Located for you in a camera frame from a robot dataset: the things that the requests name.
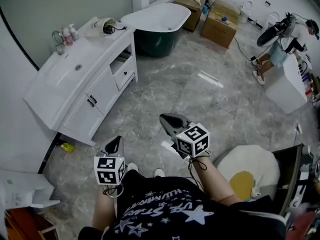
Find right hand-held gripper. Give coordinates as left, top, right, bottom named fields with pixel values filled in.
left=159, top=113, right=213, bottom=161

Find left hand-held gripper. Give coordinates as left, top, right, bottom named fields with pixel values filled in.
left=93, top=135, right=126, bottom=186

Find black hair dryer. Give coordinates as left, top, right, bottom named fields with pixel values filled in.
left=102, top=22, right=128, bottom=37

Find white canvas bag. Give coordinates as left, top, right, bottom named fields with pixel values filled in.
left=86, top=17, right=124, bottom=39

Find person's left forearm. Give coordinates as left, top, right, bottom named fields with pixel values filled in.
left=91, top=183, right=119, bottom=232

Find person's right forearm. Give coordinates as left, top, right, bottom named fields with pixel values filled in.
left=191, top=156, right=243, bottom=207

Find person's white left shoe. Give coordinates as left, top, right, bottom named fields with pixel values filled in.
left=126, top=162, right=140, bottom=174

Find black trousers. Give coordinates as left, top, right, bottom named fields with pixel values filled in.
left=122, top=170, right=156, bottom=188

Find yellow plastic bottle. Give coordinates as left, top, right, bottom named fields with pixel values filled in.
left=60, top=142, right=76, bottom=153

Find white vanity cabinet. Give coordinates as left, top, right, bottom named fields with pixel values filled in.
left=22, top=16, right=139, bottom=147

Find black star print shirt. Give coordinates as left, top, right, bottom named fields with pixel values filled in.
left=77, top=173, right=287, bottom=240

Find white foam box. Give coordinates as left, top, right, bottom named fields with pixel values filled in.
left=0, top=170, right=61, bottom=210

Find white and green bathtub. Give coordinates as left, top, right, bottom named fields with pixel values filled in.
left=120, top=3, right=192, bottom=58

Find large cardboard box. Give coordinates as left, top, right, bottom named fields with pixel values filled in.
left=200, top=0, right=241, bottom=49

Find brown wooden crate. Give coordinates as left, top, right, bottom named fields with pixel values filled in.
left=3, top=206, right=60, bottom=240

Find small cardboard box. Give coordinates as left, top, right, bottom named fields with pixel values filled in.
left=173, top=0, right=205, bottom=33

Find white counter block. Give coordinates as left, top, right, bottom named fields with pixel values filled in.
left=264, top=53, right=313, bottom=115

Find chrome faucet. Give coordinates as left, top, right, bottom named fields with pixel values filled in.
left=51, top=30, right=67, bottom=56

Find pink floral bottle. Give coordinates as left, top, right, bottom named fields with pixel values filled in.
left=61, top=26, right=75, bottom=47

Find white pump bottle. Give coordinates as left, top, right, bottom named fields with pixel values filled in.
left=68, top=23, right=79, bottom=41

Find black panel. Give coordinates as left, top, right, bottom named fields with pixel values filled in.
left=271, top=143, right=305, bottom=217

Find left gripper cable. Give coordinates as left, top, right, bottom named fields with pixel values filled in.
left=103, top=183, right=125, bottom=199

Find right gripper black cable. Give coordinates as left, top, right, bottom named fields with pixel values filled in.
left=187, top=156, right=209, bottom=193

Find black floor cable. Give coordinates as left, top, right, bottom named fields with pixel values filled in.
left=233, top=35, right=257, bottom=61

